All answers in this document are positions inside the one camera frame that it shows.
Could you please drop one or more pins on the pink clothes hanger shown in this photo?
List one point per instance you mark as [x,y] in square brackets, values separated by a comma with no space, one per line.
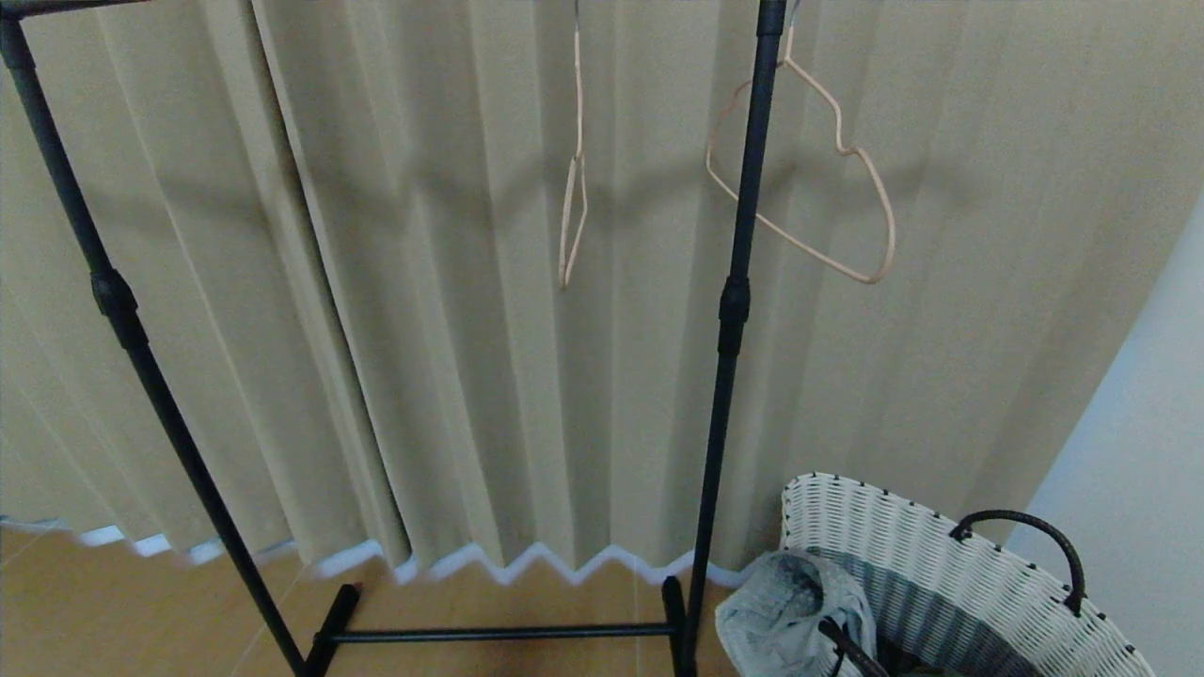
[564,273]
[880,278]

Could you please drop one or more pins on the black clothes rack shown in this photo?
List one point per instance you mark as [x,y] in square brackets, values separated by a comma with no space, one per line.
[743,235]

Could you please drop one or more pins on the pale grey shorts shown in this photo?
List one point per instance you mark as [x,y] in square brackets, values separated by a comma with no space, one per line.
[771,630]

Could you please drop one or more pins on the beige curtain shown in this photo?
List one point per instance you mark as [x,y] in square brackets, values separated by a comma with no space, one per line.
[423,282]

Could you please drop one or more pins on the white laundry basket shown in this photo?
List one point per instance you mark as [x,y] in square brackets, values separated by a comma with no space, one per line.
[865,517]

